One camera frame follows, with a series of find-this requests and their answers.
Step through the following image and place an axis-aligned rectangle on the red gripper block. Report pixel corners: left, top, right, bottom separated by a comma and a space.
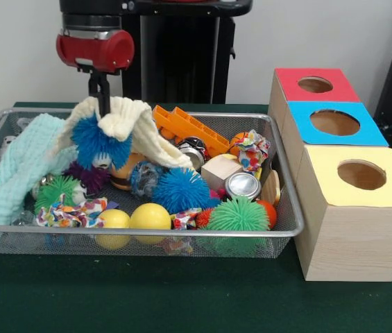
56, 30, 136, 115

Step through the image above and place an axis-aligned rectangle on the cream knitted cloth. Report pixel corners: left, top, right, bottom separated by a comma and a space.
51, 96, 195, 171

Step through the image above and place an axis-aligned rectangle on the light blue cloth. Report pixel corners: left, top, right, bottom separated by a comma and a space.
0, 113, 78, 253

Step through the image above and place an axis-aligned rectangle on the clear mesh bin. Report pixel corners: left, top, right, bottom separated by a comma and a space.
0, 108, 306, 258

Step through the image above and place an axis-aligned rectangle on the wooden box with three holes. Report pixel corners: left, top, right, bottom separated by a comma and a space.
268, 67, 392, 282

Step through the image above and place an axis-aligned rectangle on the purple bumpy ball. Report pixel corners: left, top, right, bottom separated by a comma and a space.
64, 161, 112, 194

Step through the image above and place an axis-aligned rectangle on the orange plastic block tray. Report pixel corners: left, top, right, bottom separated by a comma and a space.
152, 105, 231, 155

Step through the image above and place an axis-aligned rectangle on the green spiky toy with eyes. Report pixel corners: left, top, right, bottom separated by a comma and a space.
34, 175, 89, 214

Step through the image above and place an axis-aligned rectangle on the colourful patterned cloth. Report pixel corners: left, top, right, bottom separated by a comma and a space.
35, 196, 108, 228

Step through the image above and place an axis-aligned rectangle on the yellow ball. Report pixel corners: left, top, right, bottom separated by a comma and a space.
129, 203, 172, 230

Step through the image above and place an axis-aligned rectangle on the silver drink can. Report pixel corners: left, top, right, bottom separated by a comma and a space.
223, 172, 262, 201

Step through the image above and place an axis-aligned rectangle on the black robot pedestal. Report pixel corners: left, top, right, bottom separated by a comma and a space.
121, 0, 254, 104

